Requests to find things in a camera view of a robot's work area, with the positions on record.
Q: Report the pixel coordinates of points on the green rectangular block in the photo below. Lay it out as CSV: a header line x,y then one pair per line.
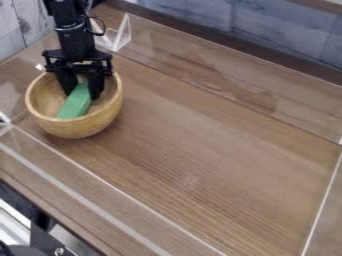
x,y
76,104

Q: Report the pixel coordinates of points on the clear acrylic enclosure wall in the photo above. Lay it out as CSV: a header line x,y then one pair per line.
x,y
219,165

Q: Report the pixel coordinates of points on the black metal table bracket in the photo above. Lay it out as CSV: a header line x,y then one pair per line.
x,y
41,240

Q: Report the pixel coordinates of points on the clear acrylic corner bracket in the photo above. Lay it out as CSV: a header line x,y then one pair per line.
x,y
115,38

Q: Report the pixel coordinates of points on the wooden bowl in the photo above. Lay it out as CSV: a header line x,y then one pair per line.
x,y
45,100

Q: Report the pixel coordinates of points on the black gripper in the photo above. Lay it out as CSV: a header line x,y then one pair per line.
x,y
73,57

